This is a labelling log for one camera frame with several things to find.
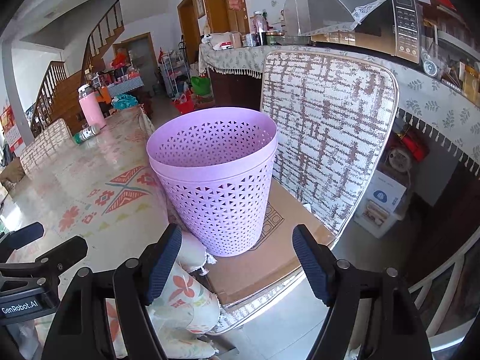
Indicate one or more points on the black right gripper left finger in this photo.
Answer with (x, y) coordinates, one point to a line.
(80, 328)

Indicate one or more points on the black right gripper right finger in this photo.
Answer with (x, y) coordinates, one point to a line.
(394, 329)

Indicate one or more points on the patterned chair far side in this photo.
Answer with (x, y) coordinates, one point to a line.
(47, 146)

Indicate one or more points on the cardboard sheet on chair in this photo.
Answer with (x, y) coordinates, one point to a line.
(235, 279)

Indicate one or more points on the green capped small jar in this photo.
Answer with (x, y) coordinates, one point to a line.
(86, 134)

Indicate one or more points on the pink thermos bottle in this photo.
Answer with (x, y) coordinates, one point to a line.
(90, 107)

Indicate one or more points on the wooden staircase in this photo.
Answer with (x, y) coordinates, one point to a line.
(57, 97)

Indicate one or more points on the purple perforated waste basket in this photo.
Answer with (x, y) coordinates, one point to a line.
(216, 165)

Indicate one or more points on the leaf pattern counter cloth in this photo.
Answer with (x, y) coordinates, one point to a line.
(328, 74)

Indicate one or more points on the patterned chair near basket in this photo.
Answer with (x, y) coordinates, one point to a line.
(326, 157)

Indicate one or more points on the microwave oven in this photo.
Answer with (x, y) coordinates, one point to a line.
(391, 29)

